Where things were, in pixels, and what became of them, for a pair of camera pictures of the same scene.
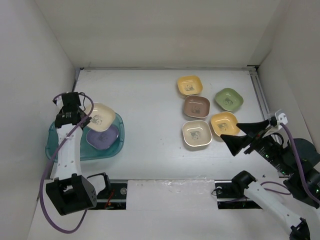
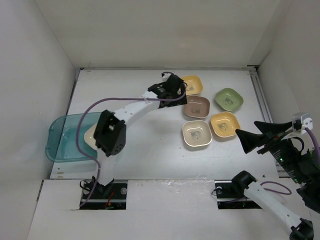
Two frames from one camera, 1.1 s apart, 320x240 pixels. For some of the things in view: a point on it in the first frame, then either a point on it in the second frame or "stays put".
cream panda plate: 102,117 -> 89,137
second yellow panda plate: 224,123 stays put
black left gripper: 87,121 -> 175,103
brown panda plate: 196,106 stays put
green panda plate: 228,99 stays put
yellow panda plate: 189,85 stays put
